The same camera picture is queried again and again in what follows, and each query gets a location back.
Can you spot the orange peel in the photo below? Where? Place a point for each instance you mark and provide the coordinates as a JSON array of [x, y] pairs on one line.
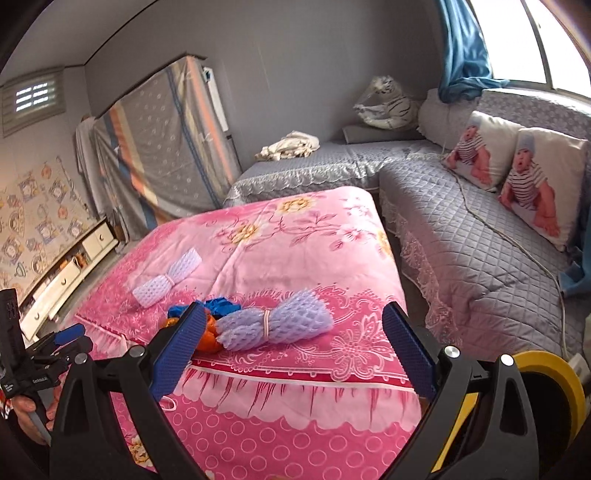
[[208, 343]]

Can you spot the cartoon patterned wall cloth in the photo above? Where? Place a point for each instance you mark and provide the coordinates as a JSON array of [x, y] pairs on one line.
[[42, 216]]

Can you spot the white hanging garment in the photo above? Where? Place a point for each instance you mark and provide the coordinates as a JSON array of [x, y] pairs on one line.
[[89, 168]]

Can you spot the yellow rimmed trash bin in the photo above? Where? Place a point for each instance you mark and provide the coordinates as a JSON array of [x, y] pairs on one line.
[[558, 403]]

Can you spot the white tiger plush toy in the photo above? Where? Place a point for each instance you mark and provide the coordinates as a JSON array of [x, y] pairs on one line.
[[385, 106]]

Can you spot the grey sofa back cushion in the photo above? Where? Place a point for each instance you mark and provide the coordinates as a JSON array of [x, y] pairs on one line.
[[442, 123]]

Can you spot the right baby print pillow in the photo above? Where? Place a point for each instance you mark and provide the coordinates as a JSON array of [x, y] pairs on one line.
[[545, 182]]

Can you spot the window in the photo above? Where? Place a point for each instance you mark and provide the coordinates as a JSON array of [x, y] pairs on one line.
[[527, 45]]

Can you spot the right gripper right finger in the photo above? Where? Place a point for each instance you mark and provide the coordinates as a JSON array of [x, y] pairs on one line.
[[411, 350]]

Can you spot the pink floral blanket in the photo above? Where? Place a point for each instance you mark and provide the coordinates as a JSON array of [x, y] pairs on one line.
[[339, 406]]

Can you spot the blue curtain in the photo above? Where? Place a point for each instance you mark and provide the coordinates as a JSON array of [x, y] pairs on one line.
[[467, 71], [576, 280]]

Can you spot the striped cloth covered cabinet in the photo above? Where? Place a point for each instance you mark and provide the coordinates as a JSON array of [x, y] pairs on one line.
[[162, 153]]

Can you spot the wall vent with louvers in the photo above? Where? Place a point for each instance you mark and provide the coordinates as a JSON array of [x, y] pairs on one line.
[[32, 98]]

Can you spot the baby print pillow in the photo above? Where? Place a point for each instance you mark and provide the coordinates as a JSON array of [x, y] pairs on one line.
[[545, 182], [483, 155]]

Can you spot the white low tv cabinet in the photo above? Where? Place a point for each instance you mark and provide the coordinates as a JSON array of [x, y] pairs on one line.
[[63, 278]]

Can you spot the left baby print pillow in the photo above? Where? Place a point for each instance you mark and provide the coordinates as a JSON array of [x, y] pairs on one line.
[[483, 155]]

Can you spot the purple foam fruit net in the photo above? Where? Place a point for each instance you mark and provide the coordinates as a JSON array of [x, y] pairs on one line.
[[302, 316]]

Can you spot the white foam fruit net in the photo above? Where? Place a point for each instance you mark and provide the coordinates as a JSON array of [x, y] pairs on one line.
[[157, 287]]

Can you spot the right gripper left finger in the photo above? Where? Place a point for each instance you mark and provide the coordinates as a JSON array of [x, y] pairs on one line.
[[87, 441]]

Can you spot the cream crumpled cloth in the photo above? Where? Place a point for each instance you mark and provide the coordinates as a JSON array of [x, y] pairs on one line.
[[295, 144]]

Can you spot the grey quilted sofa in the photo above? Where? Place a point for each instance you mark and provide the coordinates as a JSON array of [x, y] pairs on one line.
[[489, 279]]

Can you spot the blue rubber glove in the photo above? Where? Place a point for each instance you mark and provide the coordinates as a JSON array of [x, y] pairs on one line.
[[218, 307]]

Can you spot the person's left hand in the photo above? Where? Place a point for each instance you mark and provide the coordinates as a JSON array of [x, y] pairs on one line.
[[23, 407]]

